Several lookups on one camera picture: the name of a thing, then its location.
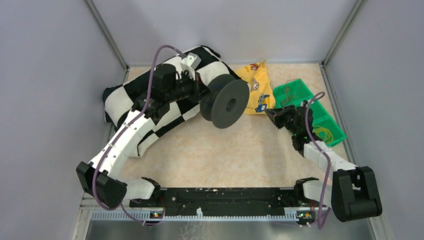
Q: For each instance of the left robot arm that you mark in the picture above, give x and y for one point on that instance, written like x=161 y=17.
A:
x=134 y=133

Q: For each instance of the green three-compartment plastic bin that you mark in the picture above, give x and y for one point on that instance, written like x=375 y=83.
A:
x=295 y=92

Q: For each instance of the grey plastic cable spool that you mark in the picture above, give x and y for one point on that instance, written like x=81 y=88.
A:
x=226 y=102

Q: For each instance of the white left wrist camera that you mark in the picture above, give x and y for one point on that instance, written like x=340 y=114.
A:
x=189 y=63

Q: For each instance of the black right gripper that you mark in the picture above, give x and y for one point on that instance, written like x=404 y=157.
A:
x=276 y=115

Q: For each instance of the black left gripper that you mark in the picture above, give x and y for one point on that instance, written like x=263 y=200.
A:
x=200 y=89

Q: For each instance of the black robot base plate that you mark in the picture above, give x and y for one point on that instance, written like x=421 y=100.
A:
x=226 y=202

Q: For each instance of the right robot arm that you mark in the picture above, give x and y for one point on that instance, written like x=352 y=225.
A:
x=351 y=191

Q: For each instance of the aluminium front rail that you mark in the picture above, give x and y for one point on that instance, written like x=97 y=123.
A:
x=95 y=223

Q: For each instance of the yellow cartoon print cloth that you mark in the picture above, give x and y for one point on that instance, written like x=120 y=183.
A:
x=261 y=95

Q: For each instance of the black white checkered pillow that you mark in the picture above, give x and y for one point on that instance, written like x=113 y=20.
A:
x=132 y=96

